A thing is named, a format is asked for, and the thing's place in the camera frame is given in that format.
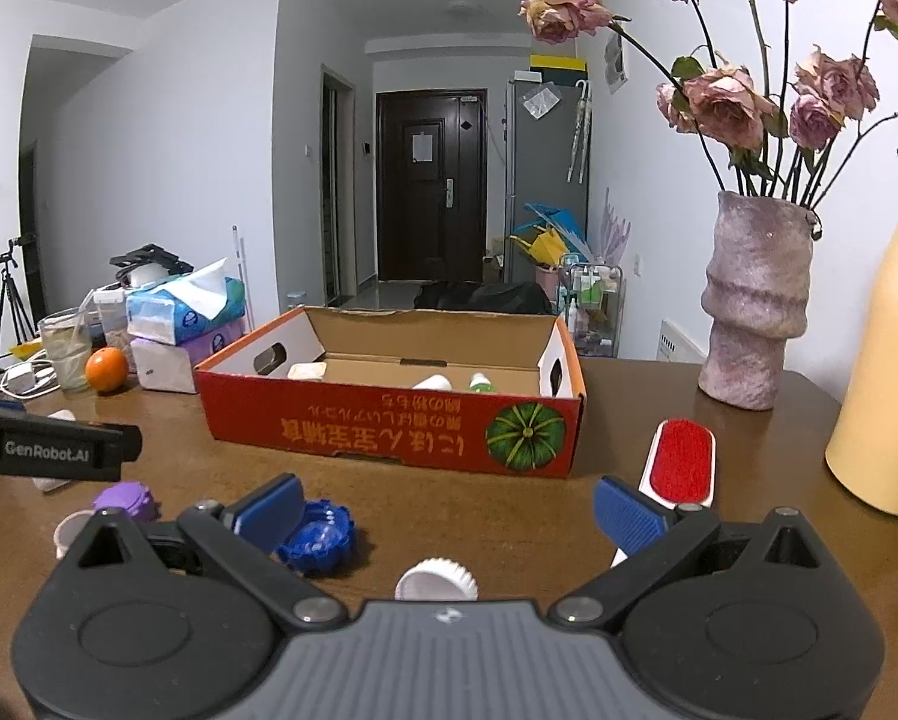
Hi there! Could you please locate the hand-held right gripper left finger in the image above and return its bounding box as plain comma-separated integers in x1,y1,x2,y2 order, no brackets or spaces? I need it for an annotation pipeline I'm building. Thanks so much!
74,475,349,632

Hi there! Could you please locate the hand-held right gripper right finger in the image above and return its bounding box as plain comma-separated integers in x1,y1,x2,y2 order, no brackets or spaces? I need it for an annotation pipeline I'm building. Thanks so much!
550,475,825,632

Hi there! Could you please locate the translucent white plastic box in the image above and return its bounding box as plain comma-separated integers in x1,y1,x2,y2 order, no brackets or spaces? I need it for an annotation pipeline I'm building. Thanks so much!
32,410,76,492

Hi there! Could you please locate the blue gear-shaped lid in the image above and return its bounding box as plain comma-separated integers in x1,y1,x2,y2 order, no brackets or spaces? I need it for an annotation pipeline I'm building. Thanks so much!
276,499,356,578

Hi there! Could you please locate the purple gear-shaped lid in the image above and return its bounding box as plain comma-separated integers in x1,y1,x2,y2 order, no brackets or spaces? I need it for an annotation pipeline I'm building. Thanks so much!
92,481,156,524

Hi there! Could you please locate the white lint brush red pad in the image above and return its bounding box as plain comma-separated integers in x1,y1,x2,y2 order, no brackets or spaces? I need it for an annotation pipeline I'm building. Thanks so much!
609,418,718,569

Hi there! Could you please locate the white ring-shaped cup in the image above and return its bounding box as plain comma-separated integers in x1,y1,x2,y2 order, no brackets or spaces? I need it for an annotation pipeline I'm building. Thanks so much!
53,510,97,560

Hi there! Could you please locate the red cardboard box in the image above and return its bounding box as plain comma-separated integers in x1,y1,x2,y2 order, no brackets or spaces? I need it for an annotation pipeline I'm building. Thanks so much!
195,305,587,479

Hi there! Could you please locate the white ribbed cap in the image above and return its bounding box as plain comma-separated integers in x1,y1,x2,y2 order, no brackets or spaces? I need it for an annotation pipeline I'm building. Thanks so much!
395,558,478,602

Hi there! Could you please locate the orange fruit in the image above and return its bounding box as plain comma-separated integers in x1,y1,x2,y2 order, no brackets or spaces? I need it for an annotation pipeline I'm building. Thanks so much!
85,347,130,393

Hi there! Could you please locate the clear glass cup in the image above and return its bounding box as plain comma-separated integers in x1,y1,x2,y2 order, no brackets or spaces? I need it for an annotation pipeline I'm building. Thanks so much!
38,307,94,395

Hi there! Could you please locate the white carton box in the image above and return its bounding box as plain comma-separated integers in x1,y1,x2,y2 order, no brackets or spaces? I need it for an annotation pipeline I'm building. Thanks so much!
131,337,199,395

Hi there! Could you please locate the black tripod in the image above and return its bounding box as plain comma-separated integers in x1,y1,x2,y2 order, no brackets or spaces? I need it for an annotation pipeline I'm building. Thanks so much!
0,236,37,365

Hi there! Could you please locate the clear plastic jar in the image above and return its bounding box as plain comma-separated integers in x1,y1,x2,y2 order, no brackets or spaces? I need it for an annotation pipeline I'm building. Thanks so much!
92,289,131,352

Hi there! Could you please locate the blue tissue pack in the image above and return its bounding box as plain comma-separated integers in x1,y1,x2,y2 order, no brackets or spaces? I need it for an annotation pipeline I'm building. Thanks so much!
126,257,246,346

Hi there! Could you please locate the purple tissue pack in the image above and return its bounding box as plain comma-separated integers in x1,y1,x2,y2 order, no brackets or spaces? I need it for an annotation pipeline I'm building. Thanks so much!
182,319,249,370

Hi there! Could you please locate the black folding stand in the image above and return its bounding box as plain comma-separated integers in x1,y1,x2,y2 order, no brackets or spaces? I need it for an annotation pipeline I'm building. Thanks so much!
110,244,195,287

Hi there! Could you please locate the storage cart with bottles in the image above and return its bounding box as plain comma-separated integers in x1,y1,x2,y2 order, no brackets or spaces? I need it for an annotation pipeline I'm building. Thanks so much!
558,255,626,357

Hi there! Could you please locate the pink textured vase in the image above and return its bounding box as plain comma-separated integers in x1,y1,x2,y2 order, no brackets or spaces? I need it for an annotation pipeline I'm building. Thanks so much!
698,191,824,412

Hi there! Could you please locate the purple wing decoration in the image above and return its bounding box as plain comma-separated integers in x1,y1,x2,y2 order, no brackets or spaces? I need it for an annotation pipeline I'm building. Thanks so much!
599,187,634,263

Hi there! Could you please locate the yellow thermos jug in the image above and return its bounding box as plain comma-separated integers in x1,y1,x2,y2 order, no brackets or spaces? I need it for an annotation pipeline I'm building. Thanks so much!
825,154,898,518

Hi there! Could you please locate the dark wooden door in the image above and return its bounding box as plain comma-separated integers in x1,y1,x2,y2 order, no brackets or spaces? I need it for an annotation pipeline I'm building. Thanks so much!
375,88,487,282

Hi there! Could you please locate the grey refrigerator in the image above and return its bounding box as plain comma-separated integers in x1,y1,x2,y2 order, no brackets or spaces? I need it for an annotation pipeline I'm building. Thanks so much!
505,77,591,286

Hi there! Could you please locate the hanging clear umbrella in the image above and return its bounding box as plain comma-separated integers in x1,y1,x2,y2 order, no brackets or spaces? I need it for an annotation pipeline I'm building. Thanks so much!
567,79,592,182

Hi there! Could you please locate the bunch of dried pink roses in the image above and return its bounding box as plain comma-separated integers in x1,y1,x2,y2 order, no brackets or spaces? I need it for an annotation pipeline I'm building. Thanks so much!
519,0,898,207

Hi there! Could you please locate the yellow and black box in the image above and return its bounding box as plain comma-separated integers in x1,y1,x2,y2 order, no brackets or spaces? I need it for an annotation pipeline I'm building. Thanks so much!
530,54,585,87

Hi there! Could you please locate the white power adapter with cable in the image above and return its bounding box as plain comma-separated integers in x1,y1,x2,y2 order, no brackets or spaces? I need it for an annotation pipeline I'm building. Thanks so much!
0,360,61,398

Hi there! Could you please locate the mop handle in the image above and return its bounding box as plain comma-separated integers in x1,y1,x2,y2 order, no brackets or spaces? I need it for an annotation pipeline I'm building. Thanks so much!
231,225,255,335

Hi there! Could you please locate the wall poster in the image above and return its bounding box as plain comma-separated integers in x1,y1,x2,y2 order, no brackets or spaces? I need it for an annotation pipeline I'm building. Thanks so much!
604,30,630,95

